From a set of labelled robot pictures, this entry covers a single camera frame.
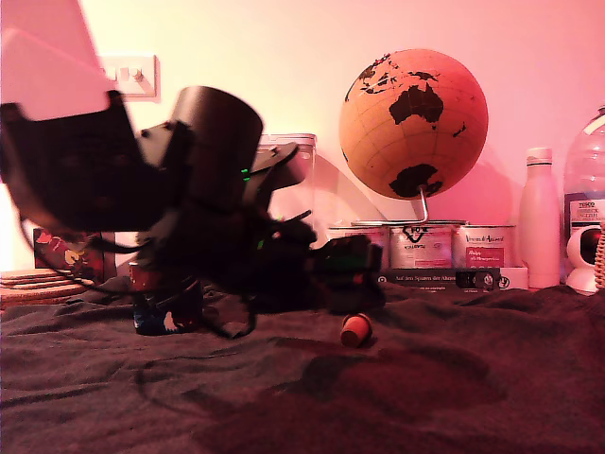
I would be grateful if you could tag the tin can with triangle logo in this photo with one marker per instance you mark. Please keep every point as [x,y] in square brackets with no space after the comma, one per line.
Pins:
[420,248]

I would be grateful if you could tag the long black capsule box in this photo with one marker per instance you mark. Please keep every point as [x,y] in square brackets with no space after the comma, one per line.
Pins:
[425,279]

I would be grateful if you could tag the small white round camera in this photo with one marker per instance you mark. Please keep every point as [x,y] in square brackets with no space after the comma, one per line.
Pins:
[574,279]

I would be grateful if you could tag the dark cloth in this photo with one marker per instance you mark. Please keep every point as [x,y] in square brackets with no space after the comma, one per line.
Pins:
[302,402]

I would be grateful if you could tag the round cork trivet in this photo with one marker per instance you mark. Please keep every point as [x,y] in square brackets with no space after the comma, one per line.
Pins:
[28,297]

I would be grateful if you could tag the orange coffee capsule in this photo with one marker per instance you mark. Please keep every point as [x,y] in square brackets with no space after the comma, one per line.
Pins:
[354,333]

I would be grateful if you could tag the white metal bottle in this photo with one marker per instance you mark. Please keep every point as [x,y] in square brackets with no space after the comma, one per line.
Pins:
[539,227]

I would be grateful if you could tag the large clear water bottle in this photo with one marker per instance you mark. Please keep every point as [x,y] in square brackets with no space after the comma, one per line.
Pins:
[586,170]

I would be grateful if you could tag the square cork coaster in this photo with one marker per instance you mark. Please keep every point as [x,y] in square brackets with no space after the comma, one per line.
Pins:
[28,274]
[33,283]

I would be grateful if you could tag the tin can with script label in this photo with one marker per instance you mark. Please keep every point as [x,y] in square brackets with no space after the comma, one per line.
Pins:
[487,246]

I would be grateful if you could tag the metal globe stand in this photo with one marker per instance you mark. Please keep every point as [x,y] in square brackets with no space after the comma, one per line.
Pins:
[426,208]

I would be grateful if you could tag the floral tissue box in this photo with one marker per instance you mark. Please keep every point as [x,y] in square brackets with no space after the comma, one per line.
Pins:
[52,255]

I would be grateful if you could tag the white light switch plate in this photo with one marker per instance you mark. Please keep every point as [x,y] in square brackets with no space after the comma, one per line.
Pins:
[139,75]

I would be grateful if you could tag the patterned paper coffee cup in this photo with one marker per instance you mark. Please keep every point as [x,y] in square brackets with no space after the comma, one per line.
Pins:
[165,321]

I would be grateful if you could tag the tin can with text label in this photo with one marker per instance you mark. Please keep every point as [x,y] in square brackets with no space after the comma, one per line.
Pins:
[345,232]

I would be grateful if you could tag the small white box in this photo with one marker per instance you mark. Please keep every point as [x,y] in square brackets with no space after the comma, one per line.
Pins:
[517,279]

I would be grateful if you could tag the cork globe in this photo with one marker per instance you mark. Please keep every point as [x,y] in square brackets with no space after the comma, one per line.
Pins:
[416,142]

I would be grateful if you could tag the clear jar with white lid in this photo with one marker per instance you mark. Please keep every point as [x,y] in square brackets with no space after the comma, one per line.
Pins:
[309,156]

